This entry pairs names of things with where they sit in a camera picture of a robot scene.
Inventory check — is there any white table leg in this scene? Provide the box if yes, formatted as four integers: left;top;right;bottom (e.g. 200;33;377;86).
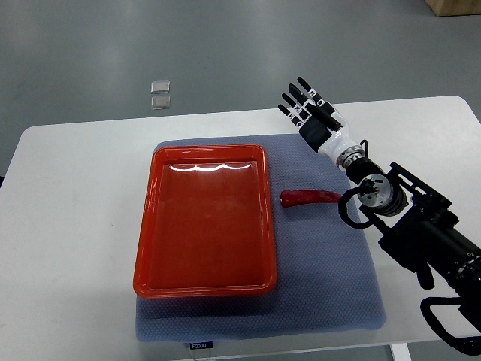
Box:
389;343;412;361

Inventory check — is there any upper metal floor plate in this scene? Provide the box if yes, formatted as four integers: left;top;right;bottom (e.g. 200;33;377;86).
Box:
150;80;171;94

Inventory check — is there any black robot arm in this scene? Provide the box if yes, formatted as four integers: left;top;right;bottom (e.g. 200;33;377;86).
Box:
278;77;480;356

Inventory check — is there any red plastic tray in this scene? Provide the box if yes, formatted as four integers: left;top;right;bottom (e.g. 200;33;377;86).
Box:
133;144;277;299

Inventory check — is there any red chili pepper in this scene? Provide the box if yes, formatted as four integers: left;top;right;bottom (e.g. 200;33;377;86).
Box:
280;190;341;208

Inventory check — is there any black mat label tag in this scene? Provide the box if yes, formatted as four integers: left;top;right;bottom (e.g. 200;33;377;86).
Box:
189;341;213;350

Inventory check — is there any wooden box corner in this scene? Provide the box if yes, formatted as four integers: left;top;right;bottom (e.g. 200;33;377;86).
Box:
425;0;480;17

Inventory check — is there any blue grey mesh mat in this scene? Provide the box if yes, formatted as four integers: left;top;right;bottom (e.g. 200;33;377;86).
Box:
136;134;386;343

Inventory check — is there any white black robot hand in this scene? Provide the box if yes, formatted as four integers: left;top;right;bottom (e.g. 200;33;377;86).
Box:
277;77;360;165

